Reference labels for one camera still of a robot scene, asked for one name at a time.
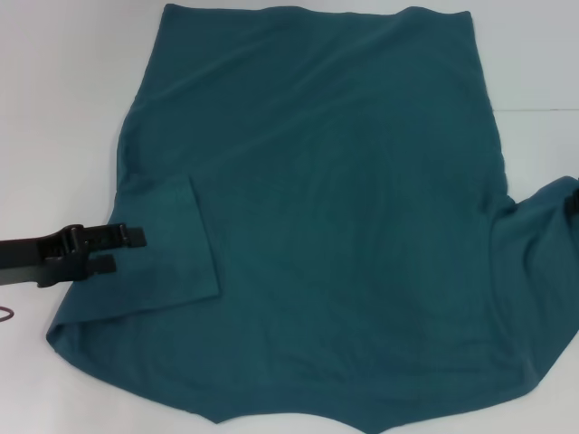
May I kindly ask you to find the teal blue t-shirt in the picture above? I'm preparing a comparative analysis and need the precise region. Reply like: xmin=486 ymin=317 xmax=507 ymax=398
xmin=43 ymin=2 xmax=579 ymax=434

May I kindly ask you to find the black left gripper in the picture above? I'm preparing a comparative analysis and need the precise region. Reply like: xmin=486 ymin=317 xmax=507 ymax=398
xmin=0 ymin=223 xmax=148 ymax=290

